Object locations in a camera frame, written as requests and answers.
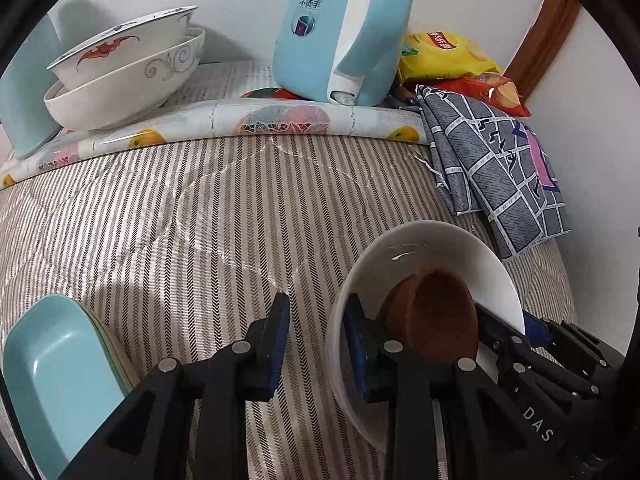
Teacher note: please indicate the light blue electric kettle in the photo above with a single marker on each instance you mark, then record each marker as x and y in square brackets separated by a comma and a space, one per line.
[320, 45]

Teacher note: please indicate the bowl with red blue print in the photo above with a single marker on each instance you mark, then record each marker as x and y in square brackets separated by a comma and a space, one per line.
[120, 52]

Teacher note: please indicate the light blue thermos jug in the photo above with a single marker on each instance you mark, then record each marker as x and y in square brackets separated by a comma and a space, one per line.
[22, 105]

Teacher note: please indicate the yellow chip bag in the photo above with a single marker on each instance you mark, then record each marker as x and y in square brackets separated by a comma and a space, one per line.
[450, 55]

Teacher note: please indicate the blue square plate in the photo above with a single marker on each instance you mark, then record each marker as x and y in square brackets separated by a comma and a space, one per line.
[55, 375]

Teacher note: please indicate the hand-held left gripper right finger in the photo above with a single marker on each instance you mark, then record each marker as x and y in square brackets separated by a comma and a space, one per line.
[356, 355]

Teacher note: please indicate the large white swirl-patterned bowl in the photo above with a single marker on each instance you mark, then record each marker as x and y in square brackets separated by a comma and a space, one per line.
[135, 95]

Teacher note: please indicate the rolled fruit-print table cover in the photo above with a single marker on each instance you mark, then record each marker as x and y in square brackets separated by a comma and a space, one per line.
[200, 122]

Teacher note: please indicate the red chip bag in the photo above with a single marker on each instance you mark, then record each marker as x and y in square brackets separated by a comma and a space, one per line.
[495, 92]

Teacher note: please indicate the grey checked cloth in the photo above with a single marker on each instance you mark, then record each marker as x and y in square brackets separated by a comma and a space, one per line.
[490, 175]

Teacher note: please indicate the green square plate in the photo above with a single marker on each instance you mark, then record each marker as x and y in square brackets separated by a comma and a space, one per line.
[117, 355]

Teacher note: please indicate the white bowl with grey swirls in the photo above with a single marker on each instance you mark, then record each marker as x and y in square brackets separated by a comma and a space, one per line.
[450, 245]

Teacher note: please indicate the brown wooden door frame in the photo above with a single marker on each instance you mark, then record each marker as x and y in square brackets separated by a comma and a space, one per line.
[545, 45]

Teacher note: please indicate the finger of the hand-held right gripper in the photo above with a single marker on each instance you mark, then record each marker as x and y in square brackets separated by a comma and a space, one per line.
[497, 330]
[539, 332]

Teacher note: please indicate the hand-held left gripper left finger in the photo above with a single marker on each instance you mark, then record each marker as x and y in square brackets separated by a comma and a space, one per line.
[279, 345]

